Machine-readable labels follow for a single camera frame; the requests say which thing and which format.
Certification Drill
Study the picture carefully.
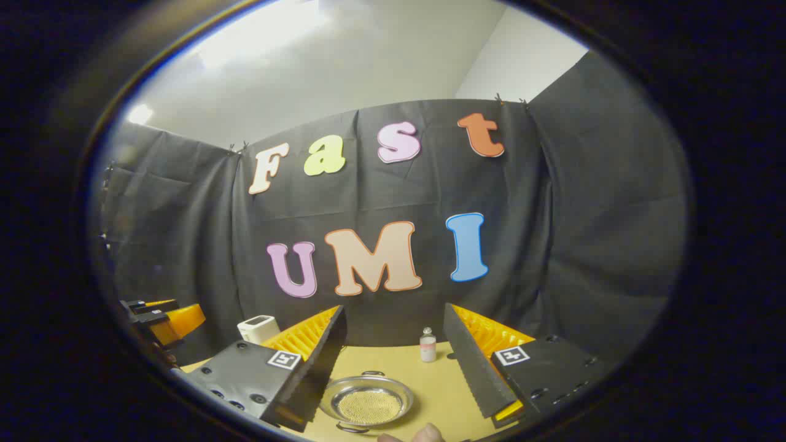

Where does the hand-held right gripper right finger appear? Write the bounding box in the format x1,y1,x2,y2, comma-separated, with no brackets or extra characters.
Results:
442,303,605,430

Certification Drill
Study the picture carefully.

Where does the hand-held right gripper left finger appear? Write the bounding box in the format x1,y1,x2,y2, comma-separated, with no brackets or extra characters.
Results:
178,305,348,433

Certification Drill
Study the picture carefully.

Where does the stainless steel pot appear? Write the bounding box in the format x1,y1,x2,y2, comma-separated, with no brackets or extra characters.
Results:
318,370,415,434

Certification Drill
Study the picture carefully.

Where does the pile of soybeans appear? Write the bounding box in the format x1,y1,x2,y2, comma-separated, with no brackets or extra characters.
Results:
339,391,403,425

